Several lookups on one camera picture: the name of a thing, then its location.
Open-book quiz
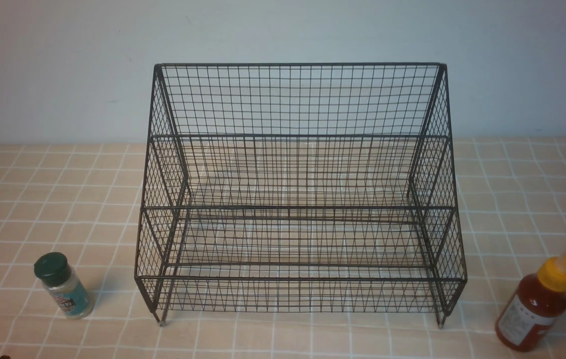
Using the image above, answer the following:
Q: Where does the red sauce bottle yellow cap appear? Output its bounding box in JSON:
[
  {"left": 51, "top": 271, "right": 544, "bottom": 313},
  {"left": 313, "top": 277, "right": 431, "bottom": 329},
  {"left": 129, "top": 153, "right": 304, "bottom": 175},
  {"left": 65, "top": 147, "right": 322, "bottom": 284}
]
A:
[{"left": 495, "top": 252, "right": 566, "bottom": 352}]

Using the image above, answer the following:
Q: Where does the black wire mesh rack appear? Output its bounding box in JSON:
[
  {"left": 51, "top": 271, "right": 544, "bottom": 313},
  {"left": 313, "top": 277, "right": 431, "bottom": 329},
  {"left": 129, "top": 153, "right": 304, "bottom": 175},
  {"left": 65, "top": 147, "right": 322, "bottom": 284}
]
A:
[{"left": 134, "top": 62, "right": 468, "bottom": 328}]

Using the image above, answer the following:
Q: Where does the green-capped seasoning shaker bottle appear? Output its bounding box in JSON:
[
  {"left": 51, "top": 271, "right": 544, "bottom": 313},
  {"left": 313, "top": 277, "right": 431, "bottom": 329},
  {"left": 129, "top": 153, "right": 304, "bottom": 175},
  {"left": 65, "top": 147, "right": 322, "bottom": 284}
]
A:
[{"left": 34, "top": 252, "right": 94, "bottom": 320}]

